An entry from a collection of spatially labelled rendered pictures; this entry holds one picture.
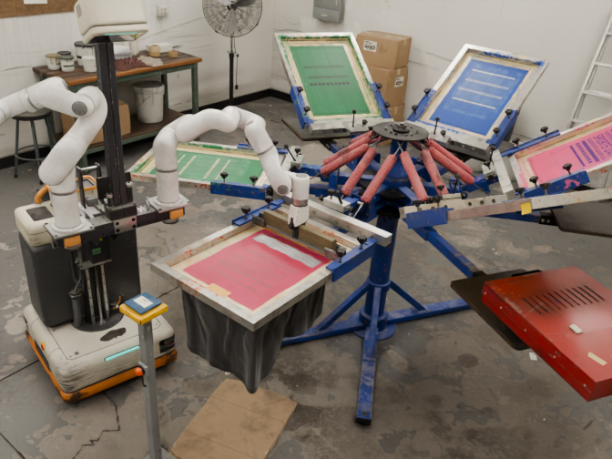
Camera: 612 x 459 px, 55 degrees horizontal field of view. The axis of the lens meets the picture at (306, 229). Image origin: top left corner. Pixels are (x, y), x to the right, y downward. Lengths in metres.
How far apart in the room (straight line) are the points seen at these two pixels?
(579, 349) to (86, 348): 2.29
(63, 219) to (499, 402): 2.44
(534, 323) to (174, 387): 1.96
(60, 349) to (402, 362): 1.89
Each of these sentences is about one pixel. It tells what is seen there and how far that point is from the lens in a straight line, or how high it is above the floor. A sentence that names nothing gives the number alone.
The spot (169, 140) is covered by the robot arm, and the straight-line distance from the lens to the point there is 2.55.
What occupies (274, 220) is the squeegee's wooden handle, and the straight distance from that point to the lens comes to 2.76.
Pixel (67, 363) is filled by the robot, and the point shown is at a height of 0.28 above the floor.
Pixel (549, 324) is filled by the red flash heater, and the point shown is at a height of 1.10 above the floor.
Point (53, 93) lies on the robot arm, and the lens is 2.25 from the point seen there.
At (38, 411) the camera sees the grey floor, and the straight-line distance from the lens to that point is 3.41.
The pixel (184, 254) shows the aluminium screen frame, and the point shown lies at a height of 0.98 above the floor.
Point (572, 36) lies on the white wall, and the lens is 6.27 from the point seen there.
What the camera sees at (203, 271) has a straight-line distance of 2.53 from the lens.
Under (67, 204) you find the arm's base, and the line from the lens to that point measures 2.48.
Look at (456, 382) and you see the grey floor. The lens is 3.60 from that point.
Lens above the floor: 2.34
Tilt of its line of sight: 29 degrees down
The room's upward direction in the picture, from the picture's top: 4 degrees clockwise
